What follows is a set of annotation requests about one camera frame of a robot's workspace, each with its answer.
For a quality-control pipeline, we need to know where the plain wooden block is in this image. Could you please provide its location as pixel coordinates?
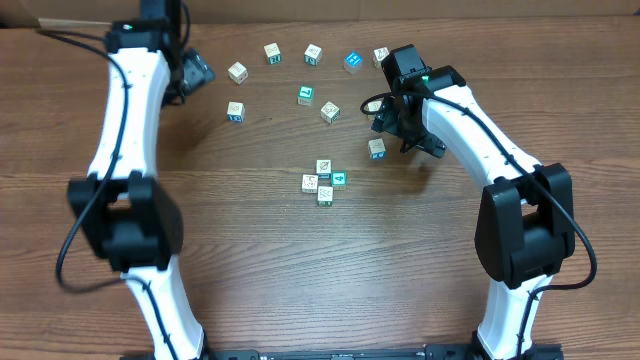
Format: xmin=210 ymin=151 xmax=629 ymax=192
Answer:
xmin=366 ymin=100 xmax=382 ymax=121

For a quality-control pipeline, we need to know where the wooden block animal drawing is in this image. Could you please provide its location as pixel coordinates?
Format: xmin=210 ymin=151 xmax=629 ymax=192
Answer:
xmin=321 ymin=101 xmax=340 ymax=124

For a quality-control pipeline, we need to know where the green number four block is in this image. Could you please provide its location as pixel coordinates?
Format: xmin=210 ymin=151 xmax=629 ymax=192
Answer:
xmin=331 ymin=171 xmax=348 ymax=190

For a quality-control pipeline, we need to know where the leaf block blue side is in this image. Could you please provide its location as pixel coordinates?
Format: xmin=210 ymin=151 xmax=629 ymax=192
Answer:
xmin=316 ymin=159 xmax=332 ymax=179

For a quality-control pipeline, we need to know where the wooden block M drawing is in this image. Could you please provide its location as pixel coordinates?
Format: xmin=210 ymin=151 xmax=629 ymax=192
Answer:
xmin=317 ymin=186 xmax=334 ymax=207

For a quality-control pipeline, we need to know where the wooden block blue edge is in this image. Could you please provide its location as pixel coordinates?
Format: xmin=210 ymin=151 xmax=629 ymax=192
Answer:
xmin=301 ymin=174 xmax=319 ymax=193

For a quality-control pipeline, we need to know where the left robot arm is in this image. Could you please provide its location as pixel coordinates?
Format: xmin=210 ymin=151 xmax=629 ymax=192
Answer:
xmin=67 ymin=0 xmax=215 ymax=359

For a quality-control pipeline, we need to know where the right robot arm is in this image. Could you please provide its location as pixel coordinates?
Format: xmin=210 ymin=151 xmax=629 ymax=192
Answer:
xmin=372 ymin=45 xmax=575 ymax=359

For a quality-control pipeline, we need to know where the wooden block blue T side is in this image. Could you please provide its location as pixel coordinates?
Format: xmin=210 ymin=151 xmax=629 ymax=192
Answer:
xmin=368 ymin=138 xmax=386 ymax=159

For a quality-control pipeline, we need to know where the wooden block far left upper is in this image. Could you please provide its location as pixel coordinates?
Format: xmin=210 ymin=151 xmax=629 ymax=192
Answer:
xmin=228 ymin=62 xmax=248 ymax=84

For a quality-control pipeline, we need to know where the cardboard backdrop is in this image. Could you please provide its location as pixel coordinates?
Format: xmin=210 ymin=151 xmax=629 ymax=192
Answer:
xmin=1 ymin=0 xmax=639 ymax=28

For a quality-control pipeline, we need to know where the wooden block blue side left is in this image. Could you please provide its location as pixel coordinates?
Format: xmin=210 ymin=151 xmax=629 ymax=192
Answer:
xmin=227 ymin=102 xmax=246 ymax=122

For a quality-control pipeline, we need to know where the wooden block top right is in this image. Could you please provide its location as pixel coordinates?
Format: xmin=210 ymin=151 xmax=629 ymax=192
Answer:
xmin=373 ymin=47 xmax=389 ymax=68

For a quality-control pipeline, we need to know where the blue top wooden block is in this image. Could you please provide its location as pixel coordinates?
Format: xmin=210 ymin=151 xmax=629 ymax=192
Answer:
xmin=344 ymin=51 xmax=363 ymax=74

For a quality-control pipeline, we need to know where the wooden block green side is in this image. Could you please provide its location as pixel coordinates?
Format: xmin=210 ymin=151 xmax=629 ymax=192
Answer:
xmin=264 ymin=43 xmax=282 ymax=65

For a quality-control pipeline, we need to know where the green number seven block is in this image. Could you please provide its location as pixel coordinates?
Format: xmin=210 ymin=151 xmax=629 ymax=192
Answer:
xmin=297 ymin=86 xmax=314 ymax=106

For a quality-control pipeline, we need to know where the wooden block teal side top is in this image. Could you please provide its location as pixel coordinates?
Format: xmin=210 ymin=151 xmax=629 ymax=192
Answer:
xmin=304 ymin=44 xmax=322 ymax=66

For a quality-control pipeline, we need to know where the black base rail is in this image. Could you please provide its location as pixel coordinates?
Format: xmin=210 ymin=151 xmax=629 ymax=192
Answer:
xmin=119 ymin=343 xmax=565 ymax=360

